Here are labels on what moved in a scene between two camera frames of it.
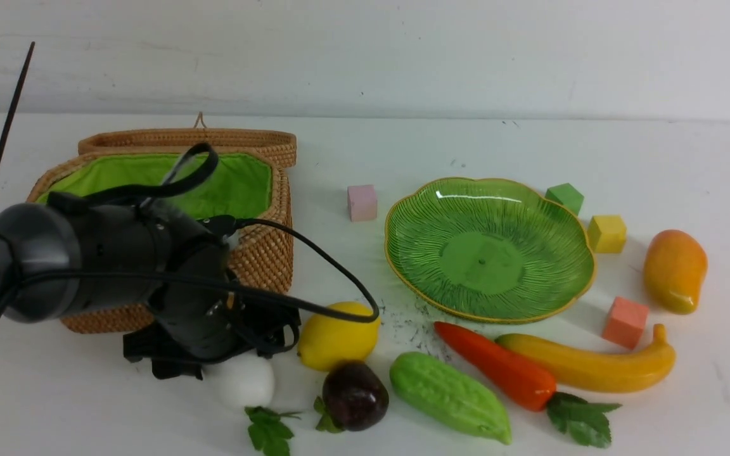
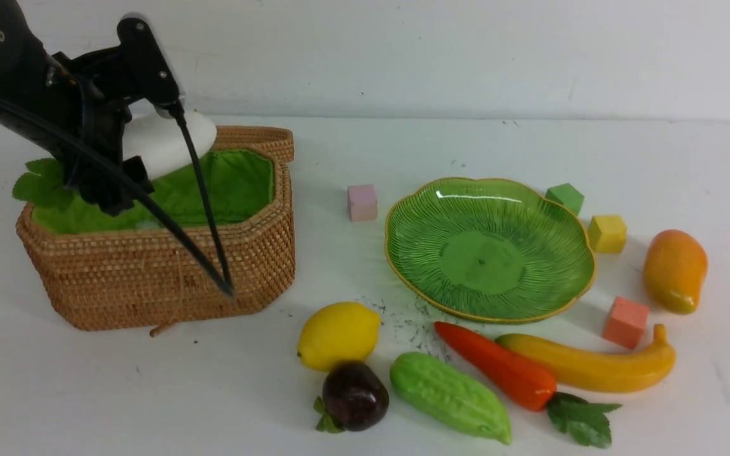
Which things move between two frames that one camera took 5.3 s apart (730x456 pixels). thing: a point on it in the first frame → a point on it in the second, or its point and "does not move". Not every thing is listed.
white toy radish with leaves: (247, 382) → (155, 134)
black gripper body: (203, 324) → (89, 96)
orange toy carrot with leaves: (528, 384) does not move
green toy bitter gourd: (439, 389) does not move
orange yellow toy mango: (674, 265) does not move
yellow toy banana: (599, 373) does not move
